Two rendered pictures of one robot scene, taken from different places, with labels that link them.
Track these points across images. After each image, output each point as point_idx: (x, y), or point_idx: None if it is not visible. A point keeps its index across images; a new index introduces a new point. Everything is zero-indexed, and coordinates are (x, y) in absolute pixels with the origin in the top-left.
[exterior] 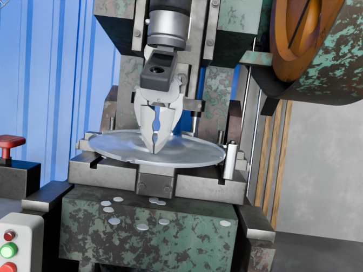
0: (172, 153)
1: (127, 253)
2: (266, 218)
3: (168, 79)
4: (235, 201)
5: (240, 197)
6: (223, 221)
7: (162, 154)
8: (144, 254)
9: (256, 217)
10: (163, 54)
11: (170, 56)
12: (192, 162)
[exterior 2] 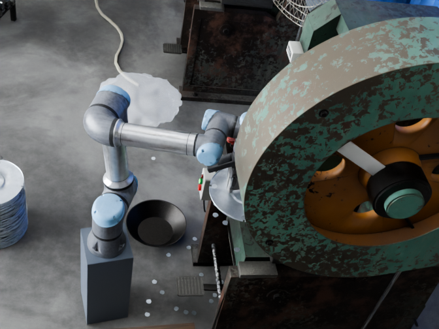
0: (234, 199)
1: (232, 226)
2: (257, 273)
3: (207, 169)
4: (270, 257)
5: (271, 257)
6: (238, 249)
7: (230, 195)
8: (233, 232)
9: (257, 268)
10: (231, 156)
11: (230, 160)
12: (225, 207)
